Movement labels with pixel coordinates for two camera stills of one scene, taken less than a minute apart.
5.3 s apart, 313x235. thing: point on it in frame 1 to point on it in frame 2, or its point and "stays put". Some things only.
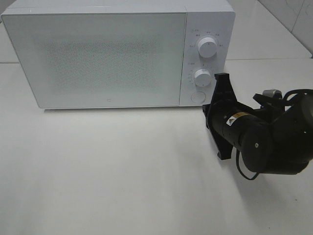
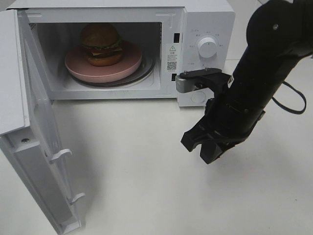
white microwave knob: (207, 47) stays put
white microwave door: (99, 60) to (28, 127)
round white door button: (198, 97) stays put
